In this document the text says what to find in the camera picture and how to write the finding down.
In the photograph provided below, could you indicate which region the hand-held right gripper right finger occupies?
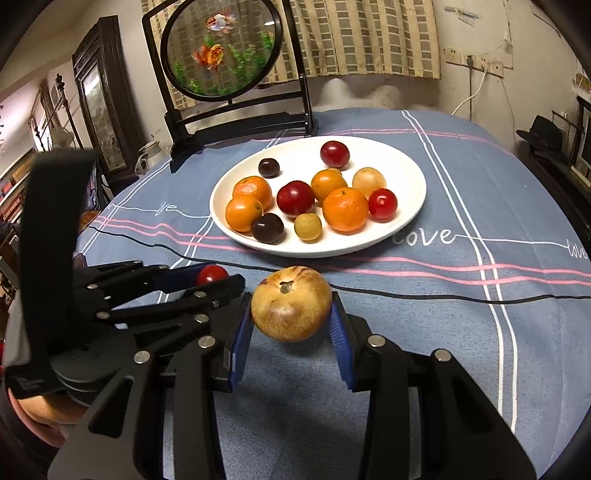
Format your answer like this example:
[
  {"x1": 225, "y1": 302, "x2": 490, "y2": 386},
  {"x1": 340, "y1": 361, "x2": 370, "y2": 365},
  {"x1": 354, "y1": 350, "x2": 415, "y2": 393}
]
[{"x1": 329, "y1": 293, "x2": 539, "y2": 480}]

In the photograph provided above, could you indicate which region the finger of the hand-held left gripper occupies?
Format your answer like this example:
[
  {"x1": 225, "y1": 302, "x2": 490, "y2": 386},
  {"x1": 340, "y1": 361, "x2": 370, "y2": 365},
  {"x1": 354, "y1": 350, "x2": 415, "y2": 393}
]
[
  {"x1": 95, "y1": 274, "x2": 247, "y2": 357},
  {"x1": 73, "y1": 260, "x2": 209, "y2": 311}
]

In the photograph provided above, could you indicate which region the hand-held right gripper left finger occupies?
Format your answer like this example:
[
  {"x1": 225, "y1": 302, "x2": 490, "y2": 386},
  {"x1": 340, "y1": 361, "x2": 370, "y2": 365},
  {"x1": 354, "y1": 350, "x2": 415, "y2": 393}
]
[{"x1": 47, "y1": 295, "x2": 256, "y2": 480}]

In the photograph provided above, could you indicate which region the yellow striped apple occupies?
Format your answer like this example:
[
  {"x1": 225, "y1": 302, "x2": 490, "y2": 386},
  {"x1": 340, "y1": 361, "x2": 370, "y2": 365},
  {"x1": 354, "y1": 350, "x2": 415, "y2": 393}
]
[{"x1": 250, "y1": 266, "x2": 332, "y2": 342}]

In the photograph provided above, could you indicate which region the white round plate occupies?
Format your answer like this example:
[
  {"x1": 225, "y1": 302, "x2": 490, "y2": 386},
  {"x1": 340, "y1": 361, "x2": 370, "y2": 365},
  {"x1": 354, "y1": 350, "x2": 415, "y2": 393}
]
[{"x1": 209, "y1": 135, "x2": 427, "y2": 258}]

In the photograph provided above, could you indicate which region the bookshelf with books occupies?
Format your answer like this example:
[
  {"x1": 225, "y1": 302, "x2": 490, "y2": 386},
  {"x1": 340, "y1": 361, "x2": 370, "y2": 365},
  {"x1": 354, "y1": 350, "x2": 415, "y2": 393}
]
[{"x1": 0, "y1": 148, "x2": 38, "y2": 222}]

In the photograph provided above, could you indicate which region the small yellow-green plum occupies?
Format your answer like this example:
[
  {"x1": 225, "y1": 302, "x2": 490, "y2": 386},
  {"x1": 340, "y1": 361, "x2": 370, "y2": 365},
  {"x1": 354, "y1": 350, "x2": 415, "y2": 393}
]
[{"x1": 294, "y1": 213, "x2": 322, "y2": 243}]

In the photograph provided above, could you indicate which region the white teapot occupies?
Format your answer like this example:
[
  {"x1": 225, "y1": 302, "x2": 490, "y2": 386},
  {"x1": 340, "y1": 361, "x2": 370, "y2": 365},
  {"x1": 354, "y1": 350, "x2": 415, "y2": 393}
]
[{"x1": 135, "y1": 141, "x2": 163, "y2": 174}]

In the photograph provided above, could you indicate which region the blue plaid cloth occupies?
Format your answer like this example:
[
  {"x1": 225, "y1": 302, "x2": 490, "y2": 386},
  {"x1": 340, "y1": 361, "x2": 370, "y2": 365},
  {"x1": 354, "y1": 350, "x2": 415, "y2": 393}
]
[{"x1": 74, "y1": 108, "x2": 591, "y2": 480}]

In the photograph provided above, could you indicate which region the dark wooden framed mirror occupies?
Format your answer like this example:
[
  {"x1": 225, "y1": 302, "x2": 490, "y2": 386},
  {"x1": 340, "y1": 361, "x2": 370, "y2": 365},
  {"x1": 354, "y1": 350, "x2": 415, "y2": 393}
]
[{"x1": 71, "y1": 15, "x2": 146, "y2": 183}]

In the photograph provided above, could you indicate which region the large orange tangerine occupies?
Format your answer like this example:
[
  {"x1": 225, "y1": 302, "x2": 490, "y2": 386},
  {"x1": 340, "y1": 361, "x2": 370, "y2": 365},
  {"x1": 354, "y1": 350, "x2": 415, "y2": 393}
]
[{"x1": 322, "y1": 187, "x2": 369, "y2": 233}]

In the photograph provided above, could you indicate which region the round goldfish screen black stand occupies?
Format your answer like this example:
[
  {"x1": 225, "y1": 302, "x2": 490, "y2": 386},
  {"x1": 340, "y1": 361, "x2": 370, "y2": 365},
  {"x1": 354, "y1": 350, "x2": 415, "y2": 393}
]
[{"x1": 141, "y1": 0, "x2": 320, "y2": 174}]

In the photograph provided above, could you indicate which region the white fluffy blanket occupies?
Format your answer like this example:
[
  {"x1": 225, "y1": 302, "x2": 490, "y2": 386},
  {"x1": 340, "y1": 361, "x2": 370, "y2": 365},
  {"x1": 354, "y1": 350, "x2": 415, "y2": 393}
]
[{"x1": 318, "y1": 78, "x2": 444, "y2": 112}]

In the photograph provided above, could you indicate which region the dark wooden side table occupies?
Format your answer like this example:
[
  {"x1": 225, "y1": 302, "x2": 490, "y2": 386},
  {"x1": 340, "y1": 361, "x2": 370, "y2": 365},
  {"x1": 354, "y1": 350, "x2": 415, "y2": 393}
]
[{"x1": 515, "y1": 138, "x2": 591, "y2": 245}]

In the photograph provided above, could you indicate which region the beige checkered curtain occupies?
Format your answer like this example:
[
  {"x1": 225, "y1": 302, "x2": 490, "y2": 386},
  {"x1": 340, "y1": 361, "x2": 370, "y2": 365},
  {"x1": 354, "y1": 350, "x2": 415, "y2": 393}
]
[{"x1": 141, "y1": 0, "x2": 443, "y2": 112}]

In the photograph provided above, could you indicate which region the black hat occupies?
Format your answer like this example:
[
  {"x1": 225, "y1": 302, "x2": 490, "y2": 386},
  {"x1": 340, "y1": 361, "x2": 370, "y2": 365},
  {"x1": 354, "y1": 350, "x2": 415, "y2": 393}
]
[{"x1": 516, "y1": 115, "x2": 571, "y2": 162}]

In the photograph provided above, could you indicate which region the black cable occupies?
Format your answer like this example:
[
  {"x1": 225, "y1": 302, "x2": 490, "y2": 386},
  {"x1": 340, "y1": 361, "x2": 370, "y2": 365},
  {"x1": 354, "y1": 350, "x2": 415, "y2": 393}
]
[{"x1": 90, "y1": 226, "x2": 591, "y2": 306}]

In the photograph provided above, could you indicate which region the white cable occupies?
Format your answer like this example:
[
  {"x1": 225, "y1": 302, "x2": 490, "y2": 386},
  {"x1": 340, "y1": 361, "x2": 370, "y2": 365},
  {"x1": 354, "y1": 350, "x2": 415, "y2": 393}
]
[{"x1": 451, "y1": 68, "x2": 489, "y2": 116}]

